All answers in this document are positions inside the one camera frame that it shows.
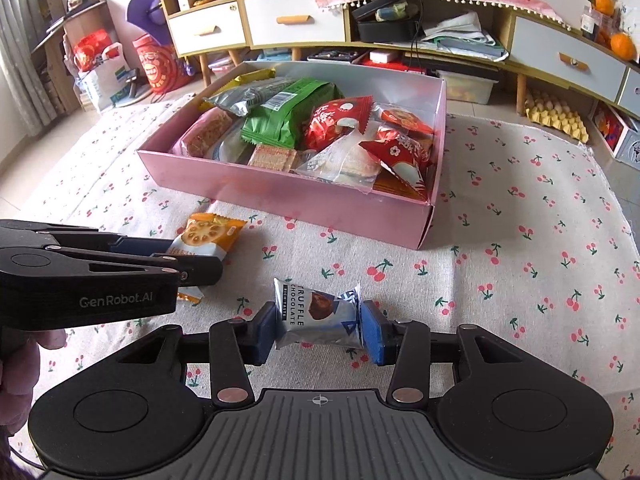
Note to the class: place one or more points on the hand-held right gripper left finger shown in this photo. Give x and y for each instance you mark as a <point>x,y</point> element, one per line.
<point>265,332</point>

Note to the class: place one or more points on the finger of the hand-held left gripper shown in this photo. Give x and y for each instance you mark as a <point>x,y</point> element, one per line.
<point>200,271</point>
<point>140,246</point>

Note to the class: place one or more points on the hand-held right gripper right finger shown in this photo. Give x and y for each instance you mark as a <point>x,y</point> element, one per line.
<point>372,332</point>

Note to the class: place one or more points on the silver blue chocolate packet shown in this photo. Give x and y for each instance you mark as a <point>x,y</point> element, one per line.
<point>310,315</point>

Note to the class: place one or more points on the pink cardboard box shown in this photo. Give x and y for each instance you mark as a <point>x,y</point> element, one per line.
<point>300,210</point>

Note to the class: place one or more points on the pink snack packet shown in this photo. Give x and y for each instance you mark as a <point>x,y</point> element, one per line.
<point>200,137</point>

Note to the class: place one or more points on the white cream cake packet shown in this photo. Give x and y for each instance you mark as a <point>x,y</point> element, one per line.
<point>230,150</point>

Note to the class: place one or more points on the clear wafer biscuit packet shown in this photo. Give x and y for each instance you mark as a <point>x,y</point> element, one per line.
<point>272,157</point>

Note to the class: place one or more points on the gold snack packet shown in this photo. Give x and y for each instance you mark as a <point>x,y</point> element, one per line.
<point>400,189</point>

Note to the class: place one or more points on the clear cake packet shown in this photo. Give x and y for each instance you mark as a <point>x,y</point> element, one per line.
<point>345,167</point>

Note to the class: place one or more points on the green snack packet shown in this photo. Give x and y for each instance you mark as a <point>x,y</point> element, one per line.
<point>285,120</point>

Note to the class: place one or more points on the long silver snack packet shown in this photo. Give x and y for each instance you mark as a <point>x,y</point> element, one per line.
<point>240,100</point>

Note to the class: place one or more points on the red apple print packet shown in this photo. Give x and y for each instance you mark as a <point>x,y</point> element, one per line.
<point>330,120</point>
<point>400,157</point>

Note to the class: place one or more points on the yellow chips packet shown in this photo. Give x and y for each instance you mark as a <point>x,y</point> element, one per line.
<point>252,76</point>

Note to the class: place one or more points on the person's left hand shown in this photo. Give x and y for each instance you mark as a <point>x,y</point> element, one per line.
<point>17,385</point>

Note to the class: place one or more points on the cherry print tablecloth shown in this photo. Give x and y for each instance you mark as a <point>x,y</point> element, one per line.
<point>500,270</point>

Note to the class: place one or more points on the white shopping bag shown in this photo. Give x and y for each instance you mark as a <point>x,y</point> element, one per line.
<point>107,85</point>

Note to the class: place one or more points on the red printed bag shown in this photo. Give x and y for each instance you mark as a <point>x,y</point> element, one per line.
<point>157,65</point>

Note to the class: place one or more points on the clear storage box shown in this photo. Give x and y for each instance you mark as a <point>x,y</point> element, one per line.
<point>222,65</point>

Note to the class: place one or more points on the red gift bag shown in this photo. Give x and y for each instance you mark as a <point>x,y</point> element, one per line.
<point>92,50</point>

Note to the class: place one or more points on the grey curtain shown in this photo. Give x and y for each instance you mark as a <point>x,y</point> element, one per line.
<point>20,60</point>

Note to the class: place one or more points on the wooden bookshelf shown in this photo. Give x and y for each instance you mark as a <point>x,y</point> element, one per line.
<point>65,35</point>

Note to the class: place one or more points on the purple round object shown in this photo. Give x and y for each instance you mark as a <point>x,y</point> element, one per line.
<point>142,10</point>

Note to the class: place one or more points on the white storage box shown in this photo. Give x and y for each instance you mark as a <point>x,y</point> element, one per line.
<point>470,87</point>

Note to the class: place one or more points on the yellow egg tray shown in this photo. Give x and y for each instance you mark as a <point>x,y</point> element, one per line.
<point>557,117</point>

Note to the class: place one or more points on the black case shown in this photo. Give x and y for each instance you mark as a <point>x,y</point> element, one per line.
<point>380,30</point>

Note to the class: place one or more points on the stack of papers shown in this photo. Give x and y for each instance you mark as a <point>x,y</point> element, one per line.
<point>460,35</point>

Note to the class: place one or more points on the white printed crate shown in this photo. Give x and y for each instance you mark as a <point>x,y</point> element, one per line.
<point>622,135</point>

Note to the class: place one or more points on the wooden cabinet white drawers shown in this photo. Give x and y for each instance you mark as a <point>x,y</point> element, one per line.
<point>550,45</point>

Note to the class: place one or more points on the orange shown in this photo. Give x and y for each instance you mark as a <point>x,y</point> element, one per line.
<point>600,1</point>
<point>624,46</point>

